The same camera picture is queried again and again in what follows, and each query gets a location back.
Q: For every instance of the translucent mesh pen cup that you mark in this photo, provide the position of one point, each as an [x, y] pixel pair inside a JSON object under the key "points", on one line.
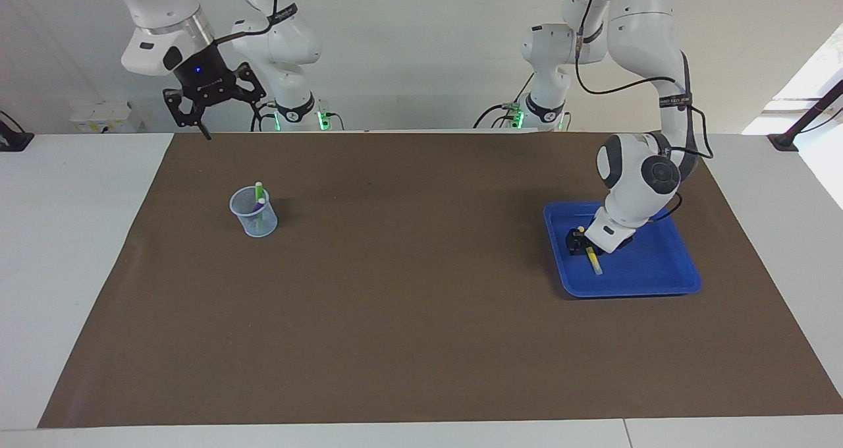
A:
{"points": [[247, 224]]}

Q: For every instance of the bright window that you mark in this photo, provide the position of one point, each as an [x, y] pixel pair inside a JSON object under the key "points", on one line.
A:
{"points": [[820, 72]]}

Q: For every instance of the yellow marker pen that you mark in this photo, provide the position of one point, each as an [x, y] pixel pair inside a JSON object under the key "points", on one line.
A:
{"points": [[595, 263]]}

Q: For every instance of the black pole with base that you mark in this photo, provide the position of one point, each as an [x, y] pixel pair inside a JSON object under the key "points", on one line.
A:
{"points": [[800, 125]]}

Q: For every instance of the green marker pen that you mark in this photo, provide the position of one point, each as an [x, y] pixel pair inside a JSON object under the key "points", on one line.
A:
{"points": [[259, 191]]}

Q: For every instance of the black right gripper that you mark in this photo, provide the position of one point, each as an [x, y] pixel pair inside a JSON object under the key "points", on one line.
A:
{"points": [[204, 72]]}

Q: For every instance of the brown table mat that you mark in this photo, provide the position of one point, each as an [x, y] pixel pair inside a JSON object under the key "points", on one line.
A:
{"points": [[421, 316]]}

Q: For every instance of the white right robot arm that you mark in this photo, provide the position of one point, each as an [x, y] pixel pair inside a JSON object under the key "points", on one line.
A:
{"points": [[164, 6]]}

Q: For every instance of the black table clamp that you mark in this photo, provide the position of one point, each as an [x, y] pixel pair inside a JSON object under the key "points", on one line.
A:
{"points": [[13, 138]]}

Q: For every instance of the purple marker pen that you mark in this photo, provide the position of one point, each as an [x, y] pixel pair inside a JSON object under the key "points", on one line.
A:
{"points": [[261, 205]]}

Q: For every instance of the white power strip box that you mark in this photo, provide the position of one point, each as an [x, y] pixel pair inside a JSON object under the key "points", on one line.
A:
{"points": [[105, 115]]}

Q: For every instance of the blue plastic tray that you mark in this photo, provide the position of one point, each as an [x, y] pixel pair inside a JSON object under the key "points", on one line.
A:
{"points": [[652, 277]]}

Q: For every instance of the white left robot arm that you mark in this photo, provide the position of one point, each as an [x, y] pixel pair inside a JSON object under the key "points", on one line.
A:
{"points": [[639, 39]]}

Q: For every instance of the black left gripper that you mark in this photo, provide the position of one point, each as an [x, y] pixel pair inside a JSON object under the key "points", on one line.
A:
{"points": [[587, 240]]}

